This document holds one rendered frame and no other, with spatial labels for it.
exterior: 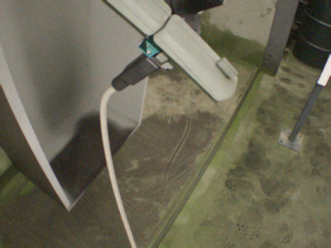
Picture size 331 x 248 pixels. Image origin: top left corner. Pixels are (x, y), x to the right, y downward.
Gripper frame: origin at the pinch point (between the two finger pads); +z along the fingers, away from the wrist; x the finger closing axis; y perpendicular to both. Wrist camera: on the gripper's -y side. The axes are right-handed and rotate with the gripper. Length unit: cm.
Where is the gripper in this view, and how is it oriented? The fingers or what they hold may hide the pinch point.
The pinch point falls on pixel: (163, 52)
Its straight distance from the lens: 37.8
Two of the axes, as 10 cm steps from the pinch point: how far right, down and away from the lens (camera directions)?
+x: -7.0, -5.5, -4.5
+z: -3.3, 8.1, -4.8
